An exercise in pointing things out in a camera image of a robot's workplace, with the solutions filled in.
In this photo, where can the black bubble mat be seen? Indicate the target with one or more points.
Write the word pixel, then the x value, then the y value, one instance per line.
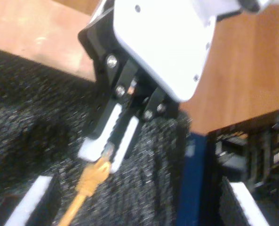
pixel 24 117

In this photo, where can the black rack server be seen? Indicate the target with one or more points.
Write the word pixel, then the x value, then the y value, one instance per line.
pixel 266 164

